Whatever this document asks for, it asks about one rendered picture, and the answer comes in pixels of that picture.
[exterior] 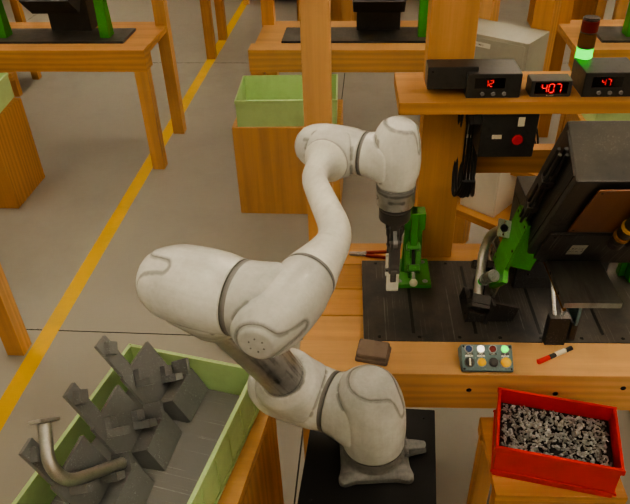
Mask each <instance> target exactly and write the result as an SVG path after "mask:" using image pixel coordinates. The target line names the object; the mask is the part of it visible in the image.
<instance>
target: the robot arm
mask: <svg viewBox="0 0 630 504"><path fill-rule="evenodd" d="M295 152H296V155H297V157H298V158H299V159H300V161H301V162H303V163H304V164H305V167H304V170H303V174H302V184H303V188H304V191H305V194H306V197H307V199H308V202H309V205H310V207H311V210H312V213H313V215H314V218H315V220H316V223H317V226H318V234H317V235H316V236H315V237H314V238H313V239H312V240H310V241H309V242H308V243H306V244H305V245H304V246H302V247H301V248H300V249H298V250H297V251H295V252H294V253H292V254H291V255H289V256H288V257H287V258H286V259H285V260H284V261H283V262H282V263H279V262H267V261H257V260H251V259H247V258H243V257H241V256H238V255H236V254H234V253H230V252H227V251H223V250H219V249H215V248H210V247H204V246H198V245H190V244H177V245H170V246H165V247H162V248H158V249H156V250H154V251H153V252H152V253H150V254H149V255H147V256H146V257H145V258H144V260H143V261H142V263H141V265H140V266H139V269H138V272H137V275H136V291H137V294H138V297H139V300H140V301H141V302H142V304H143V305H144V306H145V307H146V308H147V309H148V310H149V311H150V312H151V313H152V314H154V315H155V316H157V317H158V318H161V319H163V320H166V321H167V322H168V323H169V324H171V325H173V326H175V327H177V328H179V329H181V330H183V331H185V332H187V333H189V334H191V335H193V336H195V337H196V338H198V339H200V340H203V341H207V342H214V343H216V344H217V345H218V346H219V347H220V348H221V349H222V350H223V351H224V352H225V353H226V354H228V355H229V356H230V357H231V358H232V359H233V360H234V361H235V362H236V363H237V364H238V365H240V366H241V367H242V368H243V369H244V370H245V371H246V372H247V373H248V374H249V377H248V383H247V387H248V394H249V397H250V399H251V400H252V402H253V403H254V404H255V406H256V407H257V408H258V409H259V410H260V411H262V412H263V413H265V414H266V415H269V416H271V417H273V418H275V419H278V420H280V421H283V422H286V423H289V424H292V425H295V426H298V427H302V428H305V429H309V430H314V431H319V432H322V433H325V434H326V435H328V436H329V437H331V438H333V439H334V440H335V441H337V442H338V443H339V444H340V463H341V471H340V475H339V484H340V486H342V487H350V486H353V485H358V484H376V483H403V484H411V483H412V482H413V481H414V474H413V472H412V470H411V468H410V464H409V457H410V456H414V455H418V454H422V453H425V452H426V448H425V447H426V443H425V441H422V440H414V439H407V437H406V436H405V435H406V407H405V401H404V397H403V393H402V391H401V388H400V386H399V384H398V382H397V381H396V379H395V378H394V376H393V375H392V374H391V373H390V372H389V371H387V370H386V369H384V368H382V367H380V366H376V365H371V364H364V365H359V366H356V367H353V368H351V369H349V370H347V371H342V372H341V371H338V370H335V369H332V368H330V367H328V366H325V365H324V364H322V363H321V362H319V361H317V360H315V359H313V358H312V357H310V356H309V355H307V354H306V353H304V352H303V351H301V350H299V349H296V348H292V347H293V346H294V345H296V344H297V343H298V342H299V341H300V340H301V339H302V338H303V337H304V336H305V335H306V334H307V333H308V332H309V331H310V329H311V328H312V327H313V326H314V324H315V323H316V322H317V320H318V319H319V318H320V316H321V315H322V313H323V312H324V310H325V308H326V306H327V303H328V301H329V299H330V297H331V295H332V293H333V291H334V289H335V286H336V283H337V280H338V277H339V274H340V272H341V269H342V267H343V264H344V262H345V260H346V257H347V255H348V252H349V249H350V245H351V226H350V222H349V219H348V217H347V215H346V213H345V211H344V209H343V207H342V205H341V203H340V202H339V200H338V198H337V196H336V194H335V193H334V191H333V189H332V187H331V185H330V183H329V182H334V181H337V180H339V179H342V178H345V177H349V176H350V175H360V176H364V177H367V178H369V179H371V180H373V181H375V182H377V184H376V189H377V192H376V195H377V205H378V207H379V219H380V221H381V222H382V223H384V224H385V225H386V236H387V243H386V245H387V249H386V251H387V253H386V261H385V276H387V277H386V291H398V283H399V273H400V271H399V266H400V249H401V240H402V235H403V228H402V225H405V224H407V223H408V222H409V221H410V218H411V208H412V207H413V206H414V203H415V190H416V181H417V178H418V176H419V173H420V167H421V139H420V133H419V129H418V126H417V124H416V123H415V122H414V121H412V120H411V119H408V118H406V117H402V116H390V117H388V118H386V119H384V120H383V121H382V122H381V124H380V125H379V126H378V128H377V130H376V132H369V131H364V130H361V129H358V128H355V127H350V126H345V125H338V124H329V123H319V124H312V125H309V126H306V127H304V128H303V129H302V130H301V131H300V132H299V133H298V135H297V137H296V140H295ZM398 240H399V241H398Z"/></svg>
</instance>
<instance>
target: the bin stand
mask: <svg viewBox="0 0 630 504"><path fill-rule="evenodd" d="M493 419H494V417H480V420H479V425H478V435H479V438H478V443H477V449H476V454H475V459H474V465H473V470H472V476H471V481H470V487H469V492H468V497H467V503H466V504H486V503H487V498H488V494H489V489H490V484H491V485H492V491H491V495H490V500H489V504H626V502H627V500H628V496H627V494H626V491H625V489H624V486H623V483H622V481H621V478H620V479H619V481H618V483H617V486H616V488H615V491H616V494H617V495H616V497H615V496H612V498H607V497H602V496H597V495H592V494H587V493H582V492H577V491H572V490H567V489H562V488H557V487H552V486H547V485H542V484H537V483H532V482H527V481H521V480H516V479H511V478H506V477H501V476H496V475H492V474H491V473H492V472H490V469H491V455H492V437H493Z"/></svg>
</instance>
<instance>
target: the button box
mask: <svg viewBox="0 0 630 504"><path fill-rule="evenodd" d="M468 345H470V346H471V347H472V351H471V352H467V351H466V349H465V348H466V346H468ZM480 345H481V346H483V347H484V351H483V352H479V351H478V350H477V348H478V346H480ZM490 346H495V347H496V351H495V352H491V351H490V350H489V348H490ZM502 346H507V347H508V351H507V352H503V351H502V350H501V348H502ZM458 356H459V361H460V367H461V371H462V372H513V371H514V367H513V355H512V345H483V344H461V345H460V346H459V348H458ZM469 357H470V358H473V359H474V365H473V366H471V367H469V366H467V365H466V363H465V360H466V359H467V358H469ZM505 357H507V358H509V359H510V360H511V365H510V366H509V367H503V366H502V365H501V360H502V359H503V358H505ZM480 358H484V359H485V360H486V365H485V366H479V365H478V360H479V359H480ZM492 358H496V359H497V360H498V365H497V366H491V365H490V360H491V359H492Z"/></svg>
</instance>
